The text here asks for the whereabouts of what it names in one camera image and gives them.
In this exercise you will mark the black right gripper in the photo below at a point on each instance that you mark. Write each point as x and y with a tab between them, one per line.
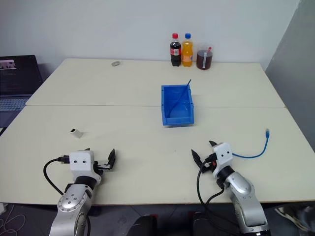
209	162

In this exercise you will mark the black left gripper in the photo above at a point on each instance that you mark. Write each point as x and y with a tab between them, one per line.
103	166

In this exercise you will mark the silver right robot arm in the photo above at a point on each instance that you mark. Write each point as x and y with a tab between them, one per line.
243	194

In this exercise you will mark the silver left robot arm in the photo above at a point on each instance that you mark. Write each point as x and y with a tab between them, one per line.
71	202

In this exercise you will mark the small white adapter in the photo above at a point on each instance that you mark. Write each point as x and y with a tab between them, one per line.
76	133

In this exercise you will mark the blue plastic storage bin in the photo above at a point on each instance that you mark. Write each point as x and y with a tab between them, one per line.
177	108

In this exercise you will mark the dark rounded shape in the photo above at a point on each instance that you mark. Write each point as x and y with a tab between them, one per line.
205	225
144	225

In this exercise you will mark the clear jar of dark liquid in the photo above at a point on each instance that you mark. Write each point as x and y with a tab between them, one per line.
204	60

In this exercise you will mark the orange soda bottle blue cap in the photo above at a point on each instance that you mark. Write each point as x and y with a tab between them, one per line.
187	52

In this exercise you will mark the cola bottle with red cap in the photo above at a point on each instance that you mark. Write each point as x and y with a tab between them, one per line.
175	52

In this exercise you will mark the dark open laptop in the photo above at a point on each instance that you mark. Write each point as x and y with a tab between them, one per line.
17	78

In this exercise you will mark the pair of dark shoes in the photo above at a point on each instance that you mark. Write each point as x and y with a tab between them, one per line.
299	217

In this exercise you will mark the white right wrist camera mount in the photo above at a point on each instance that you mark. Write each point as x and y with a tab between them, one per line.
222	155

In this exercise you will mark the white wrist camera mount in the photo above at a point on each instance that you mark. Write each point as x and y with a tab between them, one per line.
222	155
79	162

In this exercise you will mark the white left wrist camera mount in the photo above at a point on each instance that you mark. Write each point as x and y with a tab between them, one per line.
79	162

